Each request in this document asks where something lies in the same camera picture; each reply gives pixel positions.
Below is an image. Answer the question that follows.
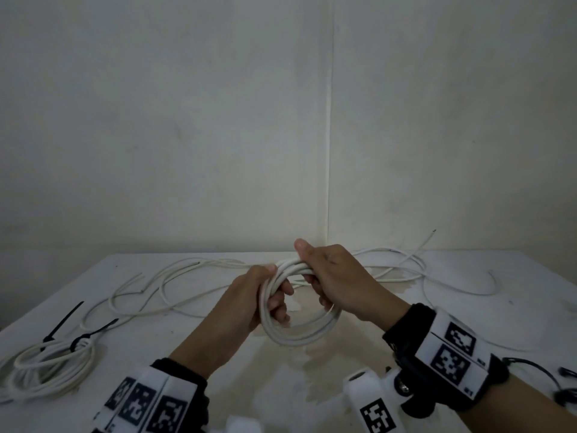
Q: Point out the person's right forearm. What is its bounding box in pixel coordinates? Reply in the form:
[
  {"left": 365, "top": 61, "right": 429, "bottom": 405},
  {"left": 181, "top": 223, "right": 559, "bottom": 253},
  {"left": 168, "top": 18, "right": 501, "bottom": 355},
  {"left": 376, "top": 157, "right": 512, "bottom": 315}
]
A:
[{"left": 459, "top": 373, "right": 577, "bottom": 433}]

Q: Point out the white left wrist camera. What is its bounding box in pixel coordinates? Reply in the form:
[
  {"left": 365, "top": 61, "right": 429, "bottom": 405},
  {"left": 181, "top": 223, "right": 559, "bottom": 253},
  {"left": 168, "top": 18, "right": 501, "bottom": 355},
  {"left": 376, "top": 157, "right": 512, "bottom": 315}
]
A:
[{"left": 225, "top": 414, "right": 260, "bottom": 433}]

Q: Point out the person's left hand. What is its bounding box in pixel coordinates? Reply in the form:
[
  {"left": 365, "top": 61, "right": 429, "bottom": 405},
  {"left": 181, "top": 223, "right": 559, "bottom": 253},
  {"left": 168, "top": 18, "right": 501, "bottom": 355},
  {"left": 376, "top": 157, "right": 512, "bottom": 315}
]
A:
[{"left": 212, "top": 264, "right": 295, "bottom": 346}]

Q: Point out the bunch of black zip ties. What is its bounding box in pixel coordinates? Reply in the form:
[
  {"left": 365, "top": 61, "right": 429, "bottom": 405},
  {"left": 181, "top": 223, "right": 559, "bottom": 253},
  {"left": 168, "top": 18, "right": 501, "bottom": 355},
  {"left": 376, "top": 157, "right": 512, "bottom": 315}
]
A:
[{"left": 502, "top": 357, "right": 577, "bottom": 407}]

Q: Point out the black plastic zip tie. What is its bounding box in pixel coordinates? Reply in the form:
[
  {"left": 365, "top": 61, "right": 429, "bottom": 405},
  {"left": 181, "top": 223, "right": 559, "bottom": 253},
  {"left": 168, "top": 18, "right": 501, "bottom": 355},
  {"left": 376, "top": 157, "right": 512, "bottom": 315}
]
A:
[
  {"left": 70, "top": 318, "right": 120, "bottom": 352},
  {"left": 41, "top": 301, "right": 85, "bottom": 352}
]

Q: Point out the person's left forearm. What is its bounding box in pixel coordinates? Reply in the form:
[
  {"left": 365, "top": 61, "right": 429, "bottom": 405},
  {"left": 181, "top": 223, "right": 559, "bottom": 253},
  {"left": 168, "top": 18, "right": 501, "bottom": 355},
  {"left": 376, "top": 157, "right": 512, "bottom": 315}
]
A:
[{"left": 169, "top": 318, "right": 253, "bottom": 379}]

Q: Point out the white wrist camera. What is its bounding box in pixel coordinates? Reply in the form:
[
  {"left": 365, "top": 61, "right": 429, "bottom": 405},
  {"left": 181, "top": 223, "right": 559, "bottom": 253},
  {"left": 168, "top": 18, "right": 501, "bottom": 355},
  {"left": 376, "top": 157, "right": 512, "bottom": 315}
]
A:
[
  {"left": 225, "top": 414, "right": 260, "bottom": 433},
  {"left": 342, "top": 367, "right": 406, "bottom": 433}
]

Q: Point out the person's right hand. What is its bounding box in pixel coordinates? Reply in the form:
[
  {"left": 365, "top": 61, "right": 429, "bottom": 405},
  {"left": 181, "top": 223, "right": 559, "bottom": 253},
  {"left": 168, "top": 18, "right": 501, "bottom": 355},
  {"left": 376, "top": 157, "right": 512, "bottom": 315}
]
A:
[{"left": 293, "top": 238, "right": 411, "bottom": 332}]

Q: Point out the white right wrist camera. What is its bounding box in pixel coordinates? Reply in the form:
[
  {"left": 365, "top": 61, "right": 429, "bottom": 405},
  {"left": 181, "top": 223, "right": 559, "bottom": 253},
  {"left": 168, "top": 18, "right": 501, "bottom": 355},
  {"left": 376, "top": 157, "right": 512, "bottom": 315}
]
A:
[{"left": 342, "top": 367, "right": 406, "bottom": 433}]

